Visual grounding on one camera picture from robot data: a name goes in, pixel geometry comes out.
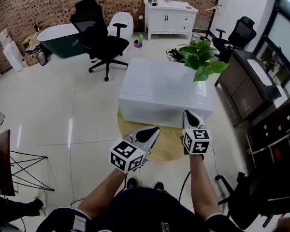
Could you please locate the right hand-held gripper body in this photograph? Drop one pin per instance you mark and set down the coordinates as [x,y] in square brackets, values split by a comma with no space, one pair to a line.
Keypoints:
[197,139]

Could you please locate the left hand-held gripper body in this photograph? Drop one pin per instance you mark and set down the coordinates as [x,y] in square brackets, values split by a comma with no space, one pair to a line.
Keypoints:
[125,155]

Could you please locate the person's left forearm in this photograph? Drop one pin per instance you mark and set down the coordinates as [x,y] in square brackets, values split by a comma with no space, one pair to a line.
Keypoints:
[104,190]

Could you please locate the person's right forearm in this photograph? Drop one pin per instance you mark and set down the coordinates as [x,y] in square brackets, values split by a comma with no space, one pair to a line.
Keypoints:
[203,187]

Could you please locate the person's black left shoe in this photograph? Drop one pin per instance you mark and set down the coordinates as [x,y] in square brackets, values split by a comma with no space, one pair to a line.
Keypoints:
[132,183]

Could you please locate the person's black shoe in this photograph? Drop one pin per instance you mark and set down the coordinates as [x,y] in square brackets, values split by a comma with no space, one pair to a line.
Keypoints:
[158,186]
[132,183]

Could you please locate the round yellow rug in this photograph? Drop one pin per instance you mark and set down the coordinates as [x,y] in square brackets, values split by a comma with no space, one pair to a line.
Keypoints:
[166,144]

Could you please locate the person's black right shoe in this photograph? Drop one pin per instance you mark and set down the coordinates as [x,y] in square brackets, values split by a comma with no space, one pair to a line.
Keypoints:
[158,186]

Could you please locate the person's dark clothing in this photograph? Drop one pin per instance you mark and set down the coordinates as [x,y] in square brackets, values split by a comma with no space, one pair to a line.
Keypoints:
[145,214]

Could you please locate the white glossy coffee table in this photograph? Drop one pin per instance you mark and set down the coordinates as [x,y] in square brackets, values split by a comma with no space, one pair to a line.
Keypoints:
[159,88]

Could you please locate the dark sink cabinet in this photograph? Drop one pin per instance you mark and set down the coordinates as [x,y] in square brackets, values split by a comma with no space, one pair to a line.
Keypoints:
[244,91]

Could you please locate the dark metal-framed shelf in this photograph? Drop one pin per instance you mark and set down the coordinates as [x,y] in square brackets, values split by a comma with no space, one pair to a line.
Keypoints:
[275,132]

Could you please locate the green leafy potted plant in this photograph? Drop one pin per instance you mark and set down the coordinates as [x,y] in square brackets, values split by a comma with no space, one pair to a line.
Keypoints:
[200,57]

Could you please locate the black padded office chair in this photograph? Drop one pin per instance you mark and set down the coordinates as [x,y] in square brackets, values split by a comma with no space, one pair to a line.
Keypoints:
[251,202]

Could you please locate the purple cloth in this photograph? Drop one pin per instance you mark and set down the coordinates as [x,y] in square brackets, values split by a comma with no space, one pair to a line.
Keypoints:
[138,45]

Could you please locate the black office chair with headrest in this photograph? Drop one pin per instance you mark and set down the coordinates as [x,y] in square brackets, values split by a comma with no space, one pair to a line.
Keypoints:
[239,36]

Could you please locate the green bottle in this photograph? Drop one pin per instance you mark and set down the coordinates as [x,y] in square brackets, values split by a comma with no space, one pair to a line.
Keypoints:
[140,39]

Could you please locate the black mesh office chair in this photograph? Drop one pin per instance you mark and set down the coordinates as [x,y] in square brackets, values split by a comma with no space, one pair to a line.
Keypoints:
[99,37]

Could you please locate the white vanity cabinet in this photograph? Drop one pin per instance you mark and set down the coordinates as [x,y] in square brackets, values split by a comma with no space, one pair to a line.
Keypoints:
[169,18]

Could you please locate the black mesh trash bin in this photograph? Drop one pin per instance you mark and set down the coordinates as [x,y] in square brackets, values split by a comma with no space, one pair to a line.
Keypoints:
[41,58]

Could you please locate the black coat rack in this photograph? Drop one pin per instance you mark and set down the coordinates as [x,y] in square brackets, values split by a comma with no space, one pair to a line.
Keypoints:
[213,11]

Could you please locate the dark green bathtub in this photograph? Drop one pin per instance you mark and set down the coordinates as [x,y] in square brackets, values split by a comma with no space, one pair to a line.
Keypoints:
[60,42]

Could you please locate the wooden clothes hanger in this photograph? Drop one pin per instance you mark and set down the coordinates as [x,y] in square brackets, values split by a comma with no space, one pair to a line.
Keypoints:
[213,9]

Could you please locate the cardboard box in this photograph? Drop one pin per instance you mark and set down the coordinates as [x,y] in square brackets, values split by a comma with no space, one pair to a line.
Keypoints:
[31,49]

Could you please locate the dark pump bottle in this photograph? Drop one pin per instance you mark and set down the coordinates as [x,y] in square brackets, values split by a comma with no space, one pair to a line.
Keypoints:
[155,2]

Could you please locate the white air purifier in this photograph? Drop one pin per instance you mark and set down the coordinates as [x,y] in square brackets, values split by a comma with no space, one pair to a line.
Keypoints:
[13,57]

